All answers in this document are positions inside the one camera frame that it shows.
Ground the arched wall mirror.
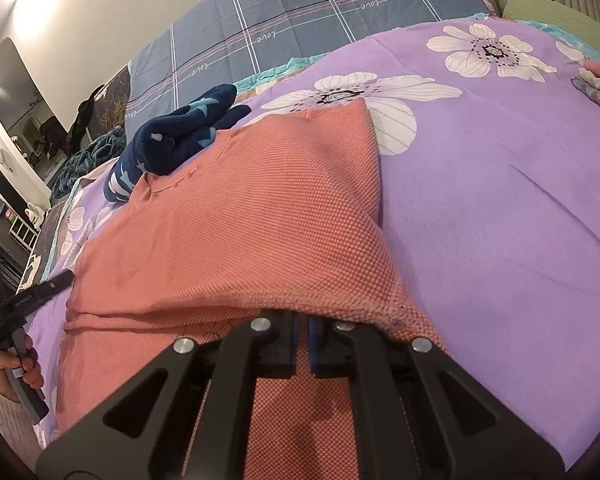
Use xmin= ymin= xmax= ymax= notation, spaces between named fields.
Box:
xmin=0 ymin=37 xmax=52 ymax=182

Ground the dark teal plush blanket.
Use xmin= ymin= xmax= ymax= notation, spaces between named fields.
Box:
xmin=49 ymin=126 xmax=127 ymax=202

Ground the green pillow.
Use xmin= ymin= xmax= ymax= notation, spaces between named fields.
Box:
xmin=502 ymin=0 xmax=600 ymax=61

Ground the navy star print plush garment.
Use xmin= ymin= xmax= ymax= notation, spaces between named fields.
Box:
xmin=104 ymin=84 xmax=252 ymax=204

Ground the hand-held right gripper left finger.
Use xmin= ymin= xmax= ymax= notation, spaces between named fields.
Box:
xmin=36 ymin=309 xmax=297 ymax=480

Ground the blue plaid pillow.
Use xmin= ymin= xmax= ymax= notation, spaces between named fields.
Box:
xmin=125 ymin=0 xmax=492 ymax=134

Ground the orange knit sweater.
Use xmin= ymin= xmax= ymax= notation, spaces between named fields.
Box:
xmin=55 ymin=97 xmax=449 ymax=480

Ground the dark printed cloth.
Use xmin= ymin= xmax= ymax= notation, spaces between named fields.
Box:
xmin=87 ymin=66 xmax=132 ymax=147

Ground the white shelf rack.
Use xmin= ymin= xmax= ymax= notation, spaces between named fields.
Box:
xmin=9 ymin=209 xmax=40 ymax=252

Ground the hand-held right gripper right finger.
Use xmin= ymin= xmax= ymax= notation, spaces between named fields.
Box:
xmin=308 ymin=315 xmax=565 ymax=480

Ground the grey printed blanket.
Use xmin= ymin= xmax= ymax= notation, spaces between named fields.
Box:
xmin=21 ymin=199 xmax=83 ymax=292

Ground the black hanging clothing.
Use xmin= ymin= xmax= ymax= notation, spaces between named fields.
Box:
xmin=69 ymin=84 xmax=107 ymax=157

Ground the person's left hand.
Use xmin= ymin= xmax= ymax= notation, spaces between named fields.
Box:
xmin=0 ymin=334 xmax=44 ymax=402

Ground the white folded garment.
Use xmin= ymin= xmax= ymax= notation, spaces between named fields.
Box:
xmin=577 ymin=69 xmax=600 ymax=101

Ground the person's left forearm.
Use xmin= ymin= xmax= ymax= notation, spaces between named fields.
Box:
xmin=0 ymin=382 xmax=48 ymax=472

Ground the purple floral bed sheet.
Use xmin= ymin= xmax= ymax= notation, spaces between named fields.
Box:
xmin=25 ymin=20 xmax=600 ymax=472

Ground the stack of folded pink clothes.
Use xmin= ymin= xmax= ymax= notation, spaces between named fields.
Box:
xmin=570 ymin=76 xmax=600 ymax=122

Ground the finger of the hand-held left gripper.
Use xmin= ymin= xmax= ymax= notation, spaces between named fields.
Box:
xmin=0 ymin=270 xmax=76 ymax=314

